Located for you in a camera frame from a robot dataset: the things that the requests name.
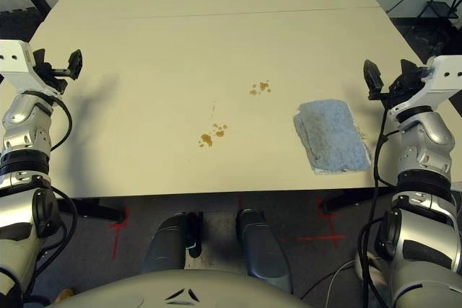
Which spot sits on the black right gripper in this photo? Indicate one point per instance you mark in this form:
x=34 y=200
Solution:
x=402 y=88

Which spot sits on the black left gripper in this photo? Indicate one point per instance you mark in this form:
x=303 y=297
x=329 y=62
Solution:
x=54 y=77

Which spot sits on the light blue terry rag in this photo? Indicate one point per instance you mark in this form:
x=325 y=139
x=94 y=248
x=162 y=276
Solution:
x=332 y=135

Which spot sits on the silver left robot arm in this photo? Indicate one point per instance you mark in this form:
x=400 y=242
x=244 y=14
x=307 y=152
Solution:
x=25 y=135

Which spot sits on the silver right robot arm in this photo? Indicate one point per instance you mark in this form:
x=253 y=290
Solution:
x=426 y=149

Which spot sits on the black foam puzzle mat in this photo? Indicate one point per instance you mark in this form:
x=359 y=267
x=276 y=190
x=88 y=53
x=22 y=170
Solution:
x=18 y=23

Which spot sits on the black metal rack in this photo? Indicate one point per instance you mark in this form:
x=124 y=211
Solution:
x=438 y=8

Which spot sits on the small brown liquid spill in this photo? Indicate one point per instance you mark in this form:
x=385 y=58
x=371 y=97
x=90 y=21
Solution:
x=263 y=86

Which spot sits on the large brown liquid spill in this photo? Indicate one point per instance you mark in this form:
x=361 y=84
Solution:
x=206 y=138

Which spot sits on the red floor tape cross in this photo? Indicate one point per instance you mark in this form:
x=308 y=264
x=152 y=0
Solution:
x=325 y=238

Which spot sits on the red floor tape mark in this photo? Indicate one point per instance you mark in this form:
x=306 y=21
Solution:
x=115 y=239

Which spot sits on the grey left robot leg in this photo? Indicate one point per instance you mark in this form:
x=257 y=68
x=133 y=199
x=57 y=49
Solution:
x=166 y=243

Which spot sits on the grey robot leg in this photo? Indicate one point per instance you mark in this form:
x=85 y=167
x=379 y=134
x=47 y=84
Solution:
x=263 y=246
x=166 y=243

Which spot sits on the grey right robot leg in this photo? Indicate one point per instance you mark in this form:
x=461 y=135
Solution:
x=263 y=246

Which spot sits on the yellow rounded object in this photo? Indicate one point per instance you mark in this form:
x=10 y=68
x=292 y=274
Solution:
x=68 y=293

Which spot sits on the grey robot torso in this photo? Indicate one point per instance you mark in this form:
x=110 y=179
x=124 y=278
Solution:
x=180 y=286

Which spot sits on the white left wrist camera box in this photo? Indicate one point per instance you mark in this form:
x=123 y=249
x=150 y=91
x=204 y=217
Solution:
x=16 y=70

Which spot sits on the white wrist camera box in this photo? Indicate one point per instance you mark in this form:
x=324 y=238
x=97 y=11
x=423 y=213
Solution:
x=444 y=81
x=16 y=70

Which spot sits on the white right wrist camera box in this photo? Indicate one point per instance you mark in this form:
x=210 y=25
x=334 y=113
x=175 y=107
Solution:
x=444 y=81

